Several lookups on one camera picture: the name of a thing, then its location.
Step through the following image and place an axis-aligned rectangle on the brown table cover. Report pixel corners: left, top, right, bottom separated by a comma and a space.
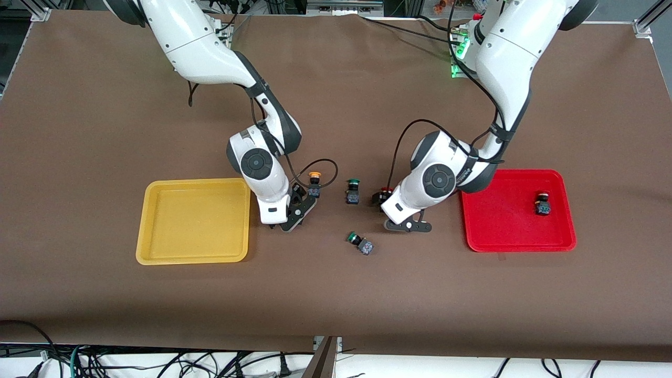
0, 10, 672, 363

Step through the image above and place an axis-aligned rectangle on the yellow plastic tray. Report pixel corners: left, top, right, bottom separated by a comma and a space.
135, 178, 251, 266

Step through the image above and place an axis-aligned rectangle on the red plastic tray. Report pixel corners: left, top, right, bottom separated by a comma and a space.
459, 169, 577, 253

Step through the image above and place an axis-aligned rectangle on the dark brown beam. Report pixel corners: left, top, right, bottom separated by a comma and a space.
302, 337, 338, 378

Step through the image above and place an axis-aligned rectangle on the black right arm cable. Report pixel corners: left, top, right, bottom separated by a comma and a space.
187, 79, 340, 191

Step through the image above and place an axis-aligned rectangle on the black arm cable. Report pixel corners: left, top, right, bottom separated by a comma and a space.
388, 0, 507, 190
187, 79, 340, 191

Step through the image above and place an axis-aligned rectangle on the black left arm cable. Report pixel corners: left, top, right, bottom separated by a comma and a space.
388, 0, 507, 190

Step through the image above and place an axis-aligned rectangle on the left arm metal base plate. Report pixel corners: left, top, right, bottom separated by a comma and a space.
450, 26, 476, 79

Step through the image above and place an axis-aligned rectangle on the silver metal bracket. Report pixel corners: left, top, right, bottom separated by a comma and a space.
313, 336, 343, 353

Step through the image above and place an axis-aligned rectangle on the long black table cable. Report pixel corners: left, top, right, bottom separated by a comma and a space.
360, 15, 457, 43

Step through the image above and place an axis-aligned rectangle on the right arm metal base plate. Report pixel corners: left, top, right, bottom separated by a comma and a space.
209, 15, 235, 49

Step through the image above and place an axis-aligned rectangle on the short black table cable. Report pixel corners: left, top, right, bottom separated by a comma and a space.
417, 15, 458, 32

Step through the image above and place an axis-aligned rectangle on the silver metal rail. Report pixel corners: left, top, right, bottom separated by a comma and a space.
307, 0, 384, 14

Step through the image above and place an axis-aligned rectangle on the black arched floor cable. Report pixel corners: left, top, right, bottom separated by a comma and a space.
0, 319, 58, 378

